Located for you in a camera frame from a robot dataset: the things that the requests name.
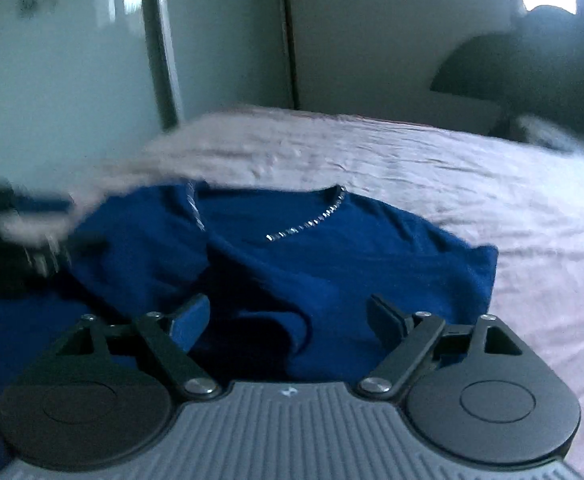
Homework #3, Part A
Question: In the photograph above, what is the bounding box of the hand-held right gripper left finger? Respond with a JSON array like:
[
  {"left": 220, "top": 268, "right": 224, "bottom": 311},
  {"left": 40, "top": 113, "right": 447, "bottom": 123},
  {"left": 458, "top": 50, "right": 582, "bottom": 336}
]
[{"left": 42, "top": 294, "right": 221, "bottom": 401}]

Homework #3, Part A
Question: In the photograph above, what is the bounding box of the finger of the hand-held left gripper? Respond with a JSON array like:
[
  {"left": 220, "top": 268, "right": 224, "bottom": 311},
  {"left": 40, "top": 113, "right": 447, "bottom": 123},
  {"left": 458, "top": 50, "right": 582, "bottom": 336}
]
[
  {"left": 0, "top": 187, "right": 75, "bottom": 220},
  {"left": 22, "top": 234, "right": 108, "bottom": 281}
]

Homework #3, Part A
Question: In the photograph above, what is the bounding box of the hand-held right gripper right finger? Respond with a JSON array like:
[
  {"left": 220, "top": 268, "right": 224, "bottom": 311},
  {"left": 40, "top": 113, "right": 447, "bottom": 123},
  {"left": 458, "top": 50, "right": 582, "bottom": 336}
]
[{"left": 357, "top": 296, "right": 528, "bottom": 401}]

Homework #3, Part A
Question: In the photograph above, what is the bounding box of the blue sweater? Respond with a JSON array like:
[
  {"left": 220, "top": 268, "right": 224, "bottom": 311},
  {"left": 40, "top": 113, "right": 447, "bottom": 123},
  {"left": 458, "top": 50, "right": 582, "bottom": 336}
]
[{"left": 0, "top": 182, "right": 500, "bottom": 476}]

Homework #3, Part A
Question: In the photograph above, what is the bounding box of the wardrobe with floral glass doors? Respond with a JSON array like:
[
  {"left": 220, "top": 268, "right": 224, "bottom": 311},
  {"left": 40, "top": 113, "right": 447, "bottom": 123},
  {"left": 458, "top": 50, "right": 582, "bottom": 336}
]
[{"left": 0, "top": 0, "right": 298, "bottom": 186}]

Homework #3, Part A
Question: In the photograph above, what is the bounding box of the bed with pink sheet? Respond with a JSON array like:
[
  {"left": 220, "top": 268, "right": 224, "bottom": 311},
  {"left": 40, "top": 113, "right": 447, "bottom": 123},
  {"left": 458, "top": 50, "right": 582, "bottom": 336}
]
[{"left": 67, "top": 105, "right": 584, "bottom": 480}]

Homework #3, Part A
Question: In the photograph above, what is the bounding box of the patterned pillow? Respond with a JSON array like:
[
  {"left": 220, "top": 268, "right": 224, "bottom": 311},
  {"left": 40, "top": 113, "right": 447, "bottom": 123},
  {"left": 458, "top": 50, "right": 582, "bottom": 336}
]
[{"left": 514, "top": 114, "right": 584, "bottom": 163}]

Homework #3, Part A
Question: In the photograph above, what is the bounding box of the dark cloud-shaped headboard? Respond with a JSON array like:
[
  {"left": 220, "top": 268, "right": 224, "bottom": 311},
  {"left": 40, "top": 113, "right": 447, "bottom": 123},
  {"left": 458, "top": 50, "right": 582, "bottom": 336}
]
[{"left": 429, "top": 0, "right": 584, "bottom": 151}]

